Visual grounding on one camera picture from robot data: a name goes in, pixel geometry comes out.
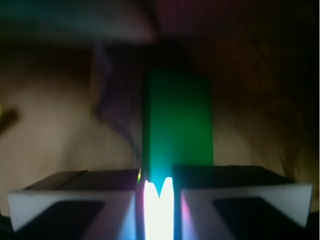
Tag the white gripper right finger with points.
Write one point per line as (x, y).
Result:
(236, 202)

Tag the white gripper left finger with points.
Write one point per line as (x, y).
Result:
(79, 205)

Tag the green rectangular block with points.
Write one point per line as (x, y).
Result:
(177, 122)

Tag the brown paper bag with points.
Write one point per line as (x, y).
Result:
(71, 75)

